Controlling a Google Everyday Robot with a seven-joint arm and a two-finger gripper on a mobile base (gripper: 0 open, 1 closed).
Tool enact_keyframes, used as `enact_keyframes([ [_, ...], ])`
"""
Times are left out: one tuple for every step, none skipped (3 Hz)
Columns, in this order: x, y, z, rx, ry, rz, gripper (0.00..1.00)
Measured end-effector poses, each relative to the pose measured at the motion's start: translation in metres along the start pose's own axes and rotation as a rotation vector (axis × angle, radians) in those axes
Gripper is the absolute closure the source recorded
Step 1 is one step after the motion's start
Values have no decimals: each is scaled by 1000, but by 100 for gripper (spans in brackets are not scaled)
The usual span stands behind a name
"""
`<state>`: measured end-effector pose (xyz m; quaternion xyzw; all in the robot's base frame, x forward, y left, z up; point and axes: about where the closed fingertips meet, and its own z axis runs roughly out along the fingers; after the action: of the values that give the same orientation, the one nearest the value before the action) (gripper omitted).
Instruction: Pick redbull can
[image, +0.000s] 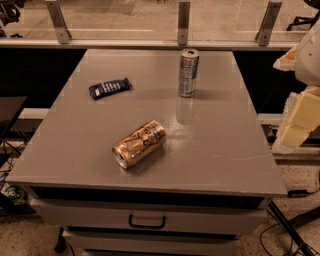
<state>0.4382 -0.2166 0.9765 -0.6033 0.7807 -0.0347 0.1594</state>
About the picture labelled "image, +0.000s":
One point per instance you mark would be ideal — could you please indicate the foam-padded gripper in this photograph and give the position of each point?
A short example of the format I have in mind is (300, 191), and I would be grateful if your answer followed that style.
(309, 61)

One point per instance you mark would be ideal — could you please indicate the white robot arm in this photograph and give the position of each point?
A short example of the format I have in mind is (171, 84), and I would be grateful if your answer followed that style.
(304, 61)

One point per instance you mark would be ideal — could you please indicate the silver blue redbull can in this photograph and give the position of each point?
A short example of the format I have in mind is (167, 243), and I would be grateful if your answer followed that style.
(189, 61)

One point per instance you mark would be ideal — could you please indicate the golden soda can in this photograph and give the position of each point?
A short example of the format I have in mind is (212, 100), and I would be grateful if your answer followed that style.
(133, 148)

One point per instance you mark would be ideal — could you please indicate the black office chair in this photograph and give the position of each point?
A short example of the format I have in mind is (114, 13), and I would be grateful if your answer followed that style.
(301, 20)

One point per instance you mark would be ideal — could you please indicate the black tripod leg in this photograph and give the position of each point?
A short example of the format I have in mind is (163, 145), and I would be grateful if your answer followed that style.
(279, 216)

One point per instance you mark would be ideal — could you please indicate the grey drawer cabinet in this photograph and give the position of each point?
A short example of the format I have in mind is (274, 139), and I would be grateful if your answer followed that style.
(211, 179)

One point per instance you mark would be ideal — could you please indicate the dark blue snack bar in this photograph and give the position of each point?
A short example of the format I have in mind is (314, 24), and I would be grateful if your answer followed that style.
(108, 88)

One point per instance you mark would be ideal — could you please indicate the green packet on floor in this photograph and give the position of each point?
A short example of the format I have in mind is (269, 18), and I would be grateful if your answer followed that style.
(15, 194)

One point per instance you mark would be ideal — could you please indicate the right metal railing bracket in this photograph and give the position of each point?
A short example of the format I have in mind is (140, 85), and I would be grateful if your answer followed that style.
(270, 16)

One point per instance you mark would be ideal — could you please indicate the metal railing bracket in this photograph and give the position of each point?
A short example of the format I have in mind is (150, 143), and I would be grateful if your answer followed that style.
(183, 22)
(270, 16)
(62, 33)

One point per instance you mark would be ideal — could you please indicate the middle metal railing bracket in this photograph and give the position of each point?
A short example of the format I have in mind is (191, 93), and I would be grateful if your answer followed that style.
(183, 22)

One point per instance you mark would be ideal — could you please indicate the black drawer handle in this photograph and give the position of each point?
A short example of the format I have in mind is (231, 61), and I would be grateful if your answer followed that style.
(146, 222)

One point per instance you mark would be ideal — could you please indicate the left metal railing bracket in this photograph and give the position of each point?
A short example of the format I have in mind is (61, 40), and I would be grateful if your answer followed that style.
(62, 33)

